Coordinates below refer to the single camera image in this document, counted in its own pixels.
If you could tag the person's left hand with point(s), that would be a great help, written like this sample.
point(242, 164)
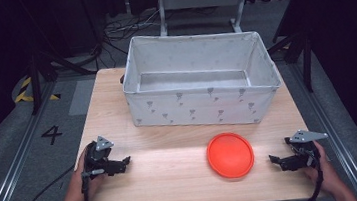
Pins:
point(81, 186)

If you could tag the orange round plastic disc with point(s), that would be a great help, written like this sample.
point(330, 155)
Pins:
point(230, 155)

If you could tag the black tripod stand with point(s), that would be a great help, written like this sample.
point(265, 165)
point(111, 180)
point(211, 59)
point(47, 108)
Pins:
point(40, 68)
point(298, 51)

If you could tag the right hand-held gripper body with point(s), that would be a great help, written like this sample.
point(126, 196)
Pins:
point(306, 154)

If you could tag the person's right hand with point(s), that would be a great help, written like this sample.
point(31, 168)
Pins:
point(328, 173)

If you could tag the metal floor rail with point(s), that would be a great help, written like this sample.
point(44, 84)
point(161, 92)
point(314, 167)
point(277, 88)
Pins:
point(334, 137)
point(13, 171)

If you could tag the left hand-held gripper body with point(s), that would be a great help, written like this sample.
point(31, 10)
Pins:
point(96, 156)

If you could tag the white fabric storage box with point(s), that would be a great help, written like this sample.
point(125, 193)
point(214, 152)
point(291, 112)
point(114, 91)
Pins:
point(200, 108)

